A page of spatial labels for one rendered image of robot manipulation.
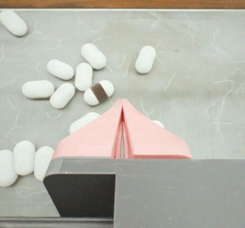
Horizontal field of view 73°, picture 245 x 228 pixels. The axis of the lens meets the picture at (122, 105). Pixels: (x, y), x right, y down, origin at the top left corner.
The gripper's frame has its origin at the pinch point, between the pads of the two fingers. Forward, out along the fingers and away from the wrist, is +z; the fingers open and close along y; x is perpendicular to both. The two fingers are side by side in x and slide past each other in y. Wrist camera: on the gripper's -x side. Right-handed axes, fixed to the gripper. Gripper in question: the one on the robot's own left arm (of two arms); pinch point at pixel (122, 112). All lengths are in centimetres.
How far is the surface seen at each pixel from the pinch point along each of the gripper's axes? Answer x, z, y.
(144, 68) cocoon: 0.2, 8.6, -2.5
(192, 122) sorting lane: 5.5, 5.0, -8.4
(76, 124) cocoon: 4.3, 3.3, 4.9
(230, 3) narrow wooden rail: -5.8, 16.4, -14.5
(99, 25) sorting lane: -3.3, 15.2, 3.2
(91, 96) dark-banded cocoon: 2.2, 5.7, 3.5
